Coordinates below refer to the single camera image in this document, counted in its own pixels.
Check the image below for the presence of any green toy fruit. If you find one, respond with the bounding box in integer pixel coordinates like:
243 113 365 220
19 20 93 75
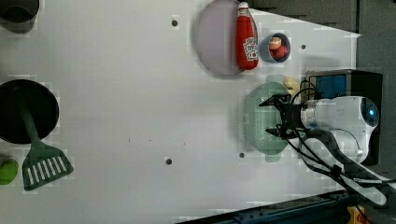
0 159 19 186

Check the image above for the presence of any red toy fruit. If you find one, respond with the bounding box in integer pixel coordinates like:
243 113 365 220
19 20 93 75
271 46 289 60

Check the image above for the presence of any grey round plate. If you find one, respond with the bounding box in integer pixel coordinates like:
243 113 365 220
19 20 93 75
194 0 243 76

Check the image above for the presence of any red ketchup bottle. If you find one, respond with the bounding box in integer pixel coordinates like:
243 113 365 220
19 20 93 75
235 2 259 70

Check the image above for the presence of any black pot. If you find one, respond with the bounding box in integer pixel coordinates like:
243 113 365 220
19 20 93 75
0 0 40 34

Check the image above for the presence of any blue bowl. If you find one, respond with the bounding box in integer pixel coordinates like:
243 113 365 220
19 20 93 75
260 33 291 63

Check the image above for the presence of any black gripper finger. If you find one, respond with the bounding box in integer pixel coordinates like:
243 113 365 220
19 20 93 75
259 97 275 106
266 128 282 136

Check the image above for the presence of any green slotted spatula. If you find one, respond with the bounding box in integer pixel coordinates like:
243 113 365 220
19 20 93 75
16 91 74 191

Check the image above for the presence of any black toaster oven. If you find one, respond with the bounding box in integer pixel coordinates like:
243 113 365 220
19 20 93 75
304 69 383 165

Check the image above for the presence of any orange toy fruit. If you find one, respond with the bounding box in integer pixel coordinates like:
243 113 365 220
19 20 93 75
269 37 282 50

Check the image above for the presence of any light green strainer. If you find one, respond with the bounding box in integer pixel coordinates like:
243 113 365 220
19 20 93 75
243 75 288 162

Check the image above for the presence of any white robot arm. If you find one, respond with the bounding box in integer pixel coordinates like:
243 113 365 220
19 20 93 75
260 94 395 209

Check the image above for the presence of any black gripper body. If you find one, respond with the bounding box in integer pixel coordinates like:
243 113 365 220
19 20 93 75
272 95 304 139

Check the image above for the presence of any black frying pan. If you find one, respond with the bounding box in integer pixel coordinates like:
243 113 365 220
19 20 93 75
0 79 60 144

